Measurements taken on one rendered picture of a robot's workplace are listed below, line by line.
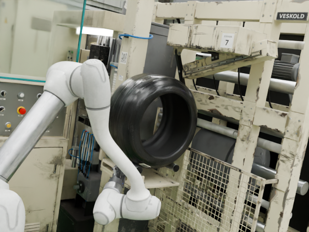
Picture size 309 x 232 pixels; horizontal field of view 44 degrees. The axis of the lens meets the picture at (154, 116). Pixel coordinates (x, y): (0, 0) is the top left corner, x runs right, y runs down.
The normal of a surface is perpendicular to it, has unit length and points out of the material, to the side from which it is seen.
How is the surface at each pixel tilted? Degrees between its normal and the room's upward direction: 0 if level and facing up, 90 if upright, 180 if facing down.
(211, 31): 90
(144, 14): 90
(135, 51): 90
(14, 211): 67
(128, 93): 57
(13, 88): 90
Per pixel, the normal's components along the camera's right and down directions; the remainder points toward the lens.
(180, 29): -0.79, -0.04
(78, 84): -0.53, 0.28
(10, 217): 0.73, -0.13
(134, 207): -0.21, 0.22
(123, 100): -0.66, -0.43
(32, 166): 0.59, 0.22
